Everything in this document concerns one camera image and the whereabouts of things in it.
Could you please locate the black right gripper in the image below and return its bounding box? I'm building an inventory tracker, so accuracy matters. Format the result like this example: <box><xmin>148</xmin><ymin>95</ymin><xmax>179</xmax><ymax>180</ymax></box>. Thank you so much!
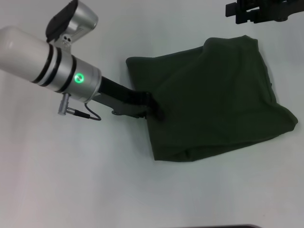
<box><xmin>224</xmin><ymin>0</ymin><xmax>304</xmax><ymax>25</ymax></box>

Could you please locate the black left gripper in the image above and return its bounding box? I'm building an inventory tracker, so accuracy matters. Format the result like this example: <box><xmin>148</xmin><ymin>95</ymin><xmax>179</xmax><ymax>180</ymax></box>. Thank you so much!
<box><xmin>94</xmin><ymin>76</ymin><xmax>165</xmax><ymax>122</ymax></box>

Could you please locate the dark green FREE! t-shirt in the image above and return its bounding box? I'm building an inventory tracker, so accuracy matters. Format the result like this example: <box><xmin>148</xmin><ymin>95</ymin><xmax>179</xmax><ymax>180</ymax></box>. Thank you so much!
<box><xmin>125</xmin><ymin>35</ymin><xmax>299</xmax><ymax>163</ymax></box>

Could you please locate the grey left arm cable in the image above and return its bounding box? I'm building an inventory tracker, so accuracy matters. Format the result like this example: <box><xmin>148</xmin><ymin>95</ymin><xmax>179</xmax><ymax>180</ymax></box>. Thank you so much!
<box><xmin>57</xmin><ymin>93</ymin><xmax>103</xmax><ymax>122</ymax></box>

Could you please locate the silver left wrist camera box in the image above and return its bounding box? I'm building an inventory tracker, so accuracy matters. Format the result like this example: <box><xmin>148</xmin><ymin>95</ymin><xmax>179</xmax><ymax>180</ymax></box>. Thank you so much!
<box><xmin>45</xmin><ymin>0</ymin><xmax>99</xmax><ymax>46</ymax></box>

